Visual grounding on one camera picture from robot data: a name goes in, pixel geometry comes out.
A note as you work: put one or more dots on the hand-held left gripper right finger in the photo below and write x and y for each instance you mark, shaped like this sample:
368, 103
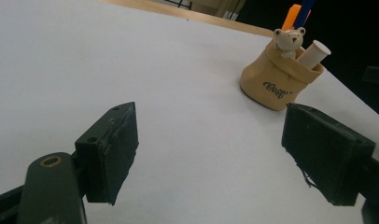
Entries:
327, 155

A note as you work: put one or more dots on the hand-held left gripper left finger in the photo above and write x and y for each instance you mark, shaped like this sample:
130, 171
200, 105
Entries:
111, 152

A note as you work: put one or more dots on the tan bear pen holder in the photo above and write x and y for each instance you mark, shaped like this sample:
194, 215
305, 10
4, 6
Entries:
277, 81

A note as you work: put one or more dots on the white tube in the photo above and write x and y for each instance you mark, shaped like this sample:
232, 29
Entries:
313, 54

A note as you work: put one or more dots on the orange marker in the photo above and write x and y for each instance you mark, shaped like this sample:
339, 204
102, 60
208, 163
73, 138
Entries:
291, 17

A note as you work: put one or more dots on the blue pen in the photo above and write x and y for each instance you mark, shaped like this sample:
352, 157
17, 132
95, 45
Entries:
304, 12

